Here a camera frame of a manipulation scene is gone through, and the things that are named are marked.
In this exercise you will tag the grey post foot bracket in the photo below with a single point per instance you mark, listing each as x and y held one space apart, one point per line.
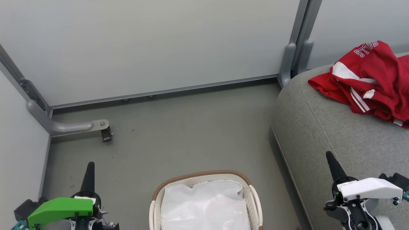
304 56
286 64

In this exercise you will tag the white basket with brown rim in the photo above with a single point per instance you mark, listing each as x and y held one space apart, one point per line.
254 201

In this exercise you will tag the grey partition post base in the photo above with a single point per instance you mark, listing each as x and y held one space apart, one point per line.
306 16

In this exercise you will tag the grey fabric sofa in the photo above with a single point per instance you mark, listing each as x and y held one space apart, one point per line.
319 127

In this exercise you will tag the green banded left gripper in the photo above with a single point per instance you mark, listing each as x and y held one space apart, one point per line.
60 209

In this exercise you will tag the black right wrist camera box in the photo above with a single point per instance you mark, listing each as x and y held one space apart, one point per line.
399 180

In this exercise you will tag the grey slanted partition post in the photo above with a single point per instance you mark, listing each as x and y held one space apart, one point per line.
28 89

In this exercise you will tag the white basket liner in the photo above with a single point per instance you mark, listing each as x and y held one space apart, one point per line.
204 207

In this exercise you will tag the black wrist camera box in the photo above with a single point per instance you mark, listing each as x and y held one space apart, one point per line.
24 207
399 180

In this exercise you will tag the red shorts with white stripes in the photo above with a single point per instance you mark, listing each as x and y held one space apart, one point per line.
380 102

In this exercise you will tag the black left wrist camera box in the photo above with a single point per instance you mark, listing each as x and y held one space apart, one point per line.
24 207

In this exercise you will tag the small black caster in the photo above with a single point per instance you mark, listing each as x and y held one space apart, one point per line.
106 134

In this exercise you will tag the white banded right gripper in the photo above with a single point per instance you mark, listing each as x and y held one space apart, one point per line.
367 190

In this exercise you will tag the grey metal partition foot tube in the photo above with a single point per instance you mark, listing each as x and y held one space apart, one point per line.
64 127

